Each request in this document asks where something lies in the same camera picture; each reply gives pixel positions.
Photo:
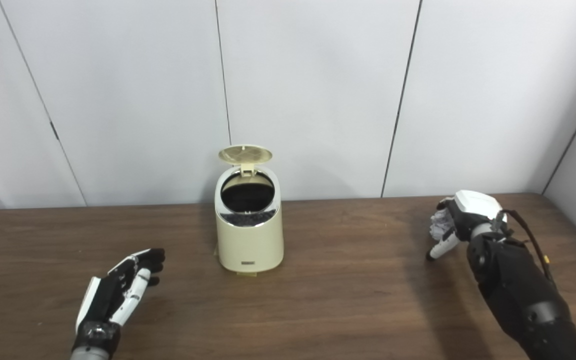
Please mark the cream-colored bin body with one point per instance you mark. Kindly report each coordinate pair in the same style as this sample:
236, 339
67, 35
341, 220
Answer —
250, 245

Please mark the black wall seam clip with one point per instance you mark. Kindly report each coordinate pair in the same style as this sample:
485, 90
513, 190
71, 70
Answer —
54, 131

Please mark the cream round bin lid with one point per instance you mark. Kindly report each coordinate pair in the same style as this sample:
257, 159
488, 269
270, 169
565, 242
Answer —
245, 153

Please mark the black bin liner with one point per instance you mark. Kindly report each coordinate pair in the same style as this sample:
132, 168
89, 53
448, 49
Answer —
247, 197

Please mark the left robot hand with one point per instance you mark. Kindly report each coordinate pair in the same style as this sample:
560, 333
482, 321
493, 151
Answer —
103, 302

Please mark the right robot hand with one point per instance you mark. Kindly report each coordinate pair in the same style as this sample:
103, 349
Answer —
475, 207

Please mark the white paper ball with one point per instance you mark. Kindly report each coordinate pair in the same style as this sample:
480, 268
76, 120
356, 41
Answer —
438, 225

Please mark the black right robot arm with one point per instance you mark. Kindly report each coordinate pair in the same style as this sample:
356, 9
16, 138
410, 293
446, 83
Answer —
523, 295

